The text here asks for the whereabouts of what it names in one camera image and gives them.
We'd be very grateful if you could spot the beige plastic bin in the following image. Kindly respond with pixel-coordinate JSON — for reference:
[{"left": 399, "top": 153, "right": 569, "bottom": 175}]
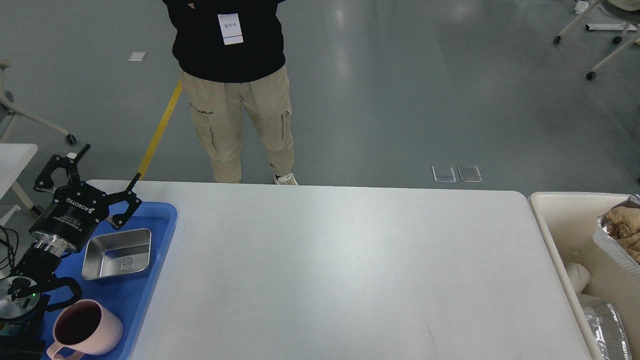
[{"left": 528, "top": 191, "right": 640, "bottom": 360}]

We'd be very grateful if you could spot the clear floor plate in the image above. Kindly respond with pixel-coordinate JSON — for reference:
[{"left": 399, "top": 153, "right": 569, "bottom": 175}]
[
  {"left": 431, "top": 165, "right": 457, "bottom": 183},
  {"left": 457, "top": 165, "right": 483, "bottom": 183}
]

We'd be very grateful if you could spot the clear floor plate left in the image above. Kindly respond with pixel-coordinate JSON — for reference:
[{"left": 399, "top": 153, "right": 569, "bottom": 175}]
[{"left": 431, "top": 165, "right": 457, "bottom": 183}]

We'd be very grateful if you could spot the aluminium foil tray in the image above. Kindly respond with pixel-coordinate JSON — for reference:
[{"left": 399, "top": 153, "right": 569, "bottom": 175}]
[{"left": 593, "top": 194, "right": 640, "bottom": 281}]

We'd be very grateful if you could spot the brown paper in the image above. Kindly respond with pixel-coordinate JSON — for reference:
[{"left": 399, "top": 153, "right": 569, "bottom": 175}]
[{"left": 605, "top": 206, "right": 640, "bottom": 264}]

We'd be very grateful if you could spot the white side table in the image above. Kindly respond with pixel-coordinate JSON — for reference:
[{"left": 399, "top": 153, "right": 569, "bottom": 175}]
[{"left": 0, "top": 143, "right": 43, "bottom": 219}]

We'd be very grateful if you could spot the crumpled white cup in bin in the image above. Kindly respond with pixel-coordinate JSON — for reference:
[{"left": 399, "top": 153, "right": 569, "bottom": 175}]
[{"left": 564, "top": 262, "right": 592, "bottom": 294}]

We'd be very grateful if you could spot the white chair base left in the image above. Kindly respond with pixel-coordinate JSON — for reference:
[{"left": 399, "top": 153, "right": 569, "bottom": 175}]
[{"left": 0, "top": 58, "right": 77, "bottom": 145}]

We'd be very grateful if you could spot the clear floor plate right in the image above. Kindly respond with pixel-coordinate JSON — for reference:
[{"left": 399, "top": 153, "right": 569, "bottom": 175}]
[{"left": 457, "top": 165, "right": 483, "bottom": 183}]

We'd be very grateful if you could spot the white chair base right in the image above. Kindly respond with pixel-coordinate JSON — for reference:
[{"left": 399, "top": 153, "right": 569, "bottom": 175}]
[{"left": 552, "top": 0, "right": 639, "bottom": 81}]

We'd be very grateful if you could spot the white name badge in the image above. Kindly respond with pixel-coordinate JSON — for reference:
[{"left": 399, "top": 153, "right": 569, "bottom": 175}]
[{"left": 217, "top": 13, "right": 243, "bottom": 46}]

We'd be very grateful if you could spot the white floor marker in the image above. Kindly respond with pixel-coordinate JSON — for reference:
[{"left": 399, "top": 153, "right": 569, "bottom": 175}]
[{"left": 127, "top": 51, "right": 147, "bottom": 62}]

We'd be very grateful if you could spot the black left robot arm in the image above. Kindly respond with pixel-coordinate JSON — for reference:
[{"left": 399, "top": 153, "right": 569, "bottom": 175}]
[{"left": 1, "top": 144, "right": 142, "bottom": 360}]

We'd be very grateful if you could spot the stainless steel rectangular dish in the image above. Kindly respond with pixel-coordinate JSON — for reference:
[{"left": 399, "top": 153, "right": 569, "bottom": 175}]
[{"left": 81, "top": 228, "right": 154, "bottom": 283}]

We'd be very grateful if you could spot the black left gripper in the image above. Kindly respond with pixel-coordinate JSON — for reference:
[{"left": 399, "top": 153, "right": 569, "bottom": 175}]
[{"left": 29, "top": 144, "right": 143, "bottom": 254}]

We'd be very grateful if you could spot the white chair base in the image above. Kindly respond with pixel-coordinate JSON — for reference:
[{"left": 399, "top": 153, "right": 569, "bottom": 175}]
[
  {"left": 552, "top": 0, "right": 639, "bottom": 81},
  {"left": 0, "top": 58, "right": 77, "bottom": 145}
]

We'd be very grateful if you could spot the person in beige trousers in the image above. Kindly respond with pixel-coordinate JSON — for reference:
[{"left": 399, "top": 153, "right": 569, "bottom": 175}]
[{"left": 164, "top": 0, "right": 297, "bottom": 185}]

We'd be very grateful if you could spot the pink ribbed mug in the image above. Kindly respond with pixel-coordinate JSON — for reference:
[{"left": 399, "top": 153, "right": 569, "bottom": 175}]
[{"left": 46, "top": 299, "right": 124, "bottom": 360}]

